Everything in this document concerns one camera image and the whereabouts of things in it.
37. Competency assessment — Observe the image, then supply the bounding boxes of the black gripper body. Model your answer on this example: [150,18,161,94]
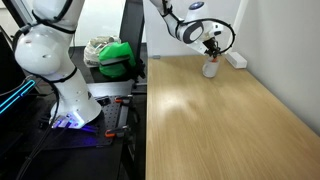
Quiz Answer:
[203,38,221,53]

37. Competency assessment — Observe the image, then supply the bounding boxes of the white mug cup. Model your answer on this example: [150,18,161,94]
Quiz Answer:
[201,57,221,79]

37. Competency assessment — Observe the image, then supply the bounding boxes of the white power strip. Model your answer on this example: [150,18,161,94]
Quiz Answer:
[224,51,248,70]

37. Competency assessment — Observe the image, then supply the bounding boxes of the black upright panel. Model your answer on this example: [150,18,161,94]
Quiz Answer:
[118,0,148,84]

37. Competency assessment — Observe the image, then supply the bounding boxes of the green bag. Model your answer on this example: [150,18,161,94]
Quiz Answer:
[97,41,137,79]

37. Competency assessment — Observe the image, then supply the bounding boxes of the orange black clamp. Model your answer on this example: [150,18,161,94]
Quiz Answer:
[104,125,131,139]
[114,94,134,106]

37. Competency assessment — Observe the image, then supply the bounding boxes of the small black block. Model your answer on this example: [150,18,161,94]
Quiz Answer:
[94,95,111,106]

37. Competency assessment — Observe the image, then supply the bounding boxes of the white plastic bag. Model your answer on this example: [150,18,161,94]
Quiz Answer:
[83,35,122,69]

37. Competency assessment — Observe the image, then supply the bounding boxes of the blue light strip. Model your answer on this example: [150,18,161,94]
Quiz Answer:
[0,79,37,115]

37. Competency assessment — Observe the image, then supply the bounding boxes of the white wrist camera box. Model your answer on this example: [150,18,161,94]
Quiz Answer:
[210,28,224,38]

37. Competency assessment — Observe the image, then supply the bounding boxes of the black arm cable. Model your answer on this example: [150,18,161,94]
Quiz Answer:
[159,0,236,56]

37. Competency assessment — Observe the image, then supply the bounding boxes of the white vertical post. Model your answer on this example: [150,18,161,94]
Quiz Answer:
[224,0,250,55]

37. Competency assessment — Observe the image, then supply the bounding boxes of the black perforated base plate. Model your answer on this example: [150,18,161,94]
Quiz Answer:
[33,94,132,149]

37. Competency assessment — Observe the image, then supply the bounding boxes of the black base cable bundle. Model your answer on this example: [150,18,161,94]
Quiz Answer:
[14,83,73,180]

